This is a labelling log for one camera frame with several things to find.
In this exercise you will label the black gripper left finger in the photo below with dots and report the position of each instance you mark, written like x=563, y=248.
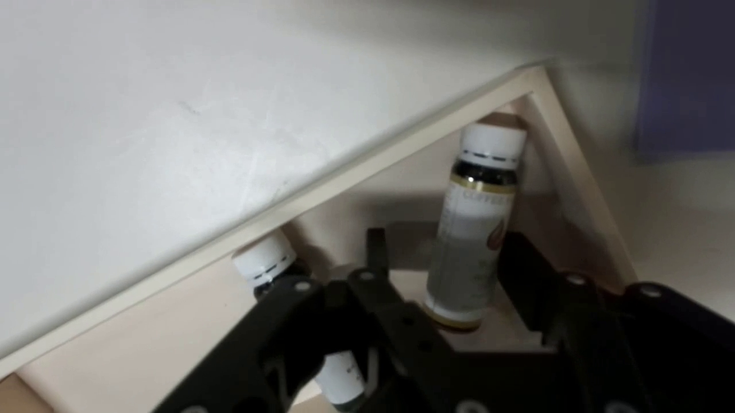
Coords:
x=305, y=345

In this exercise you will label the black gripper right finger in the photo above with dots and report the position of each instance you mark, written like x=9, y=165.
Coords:
x=612, y=335

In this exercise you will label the purple mat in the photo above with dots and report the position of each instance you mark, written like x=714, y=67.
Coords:
x=684, y=77

